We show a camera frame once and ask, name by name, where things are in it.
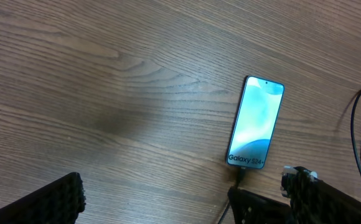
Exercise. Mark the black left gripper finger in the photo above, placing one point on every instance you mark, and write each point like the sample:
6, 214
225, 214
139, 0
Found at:
58, 202

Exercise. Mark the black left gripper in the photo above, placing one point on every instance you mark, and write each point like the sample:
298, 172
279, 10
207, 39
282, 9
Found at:
311, 201

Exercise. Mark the blue Galaxy smartphone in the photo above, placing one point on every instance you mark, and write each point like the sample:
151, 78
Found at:
254, 123

